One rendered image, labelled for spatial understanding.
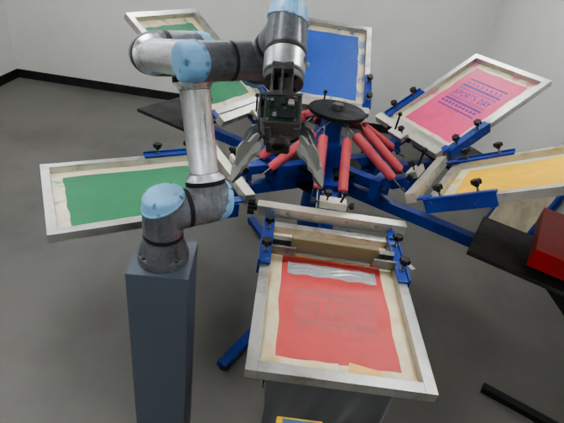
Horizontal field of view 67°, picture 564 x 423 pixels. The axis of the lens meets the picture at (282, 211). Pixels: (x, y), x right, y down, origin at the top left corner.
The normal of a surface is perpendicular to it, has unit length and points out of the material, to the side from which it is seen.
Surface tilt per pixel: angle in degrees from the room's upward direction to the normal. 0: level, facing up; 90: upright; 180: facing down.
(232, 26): 90
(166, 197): 8
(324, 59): 32
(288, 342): 0
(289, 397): 93
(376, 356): 0
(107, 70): 90
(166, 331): 90
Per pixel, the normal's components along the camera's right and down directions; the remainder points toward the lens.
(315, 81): 0.09, -0.42
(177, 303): 0.01, 0.55
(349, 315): 0.14, -0.83
